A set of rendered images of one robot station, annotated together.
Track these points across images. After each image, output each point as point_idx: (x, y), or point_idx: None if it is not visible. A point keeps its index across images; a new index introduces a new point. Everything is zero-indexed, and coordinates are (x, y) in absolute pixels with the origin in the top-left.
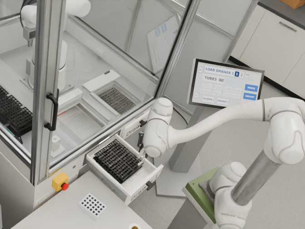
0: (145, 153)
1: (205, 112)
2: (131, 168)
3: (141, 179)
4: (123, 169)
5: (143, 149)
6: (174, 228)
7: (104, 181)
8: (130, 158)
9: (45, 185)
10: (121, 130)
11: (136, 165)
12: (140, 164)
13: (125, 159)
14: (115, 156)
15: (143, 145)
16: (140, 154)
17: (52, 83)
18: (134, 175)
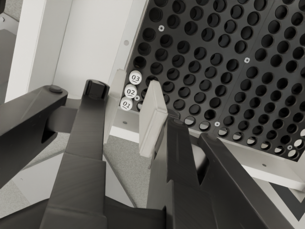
0: (103, 100)
1: None
2: (160, 35)
3: (95, 37)
4: (199, 4)
5: (148, 133)
6: (9, 64)
7: None
8: (190, 91)
9: None
10: (287, 217)
11: (145, 67)
12: (125, 87)
13: (205, 87)
14: (269, 58)
15: (172, 157)
16: (153, 93)
17: None
18: (131, 32)
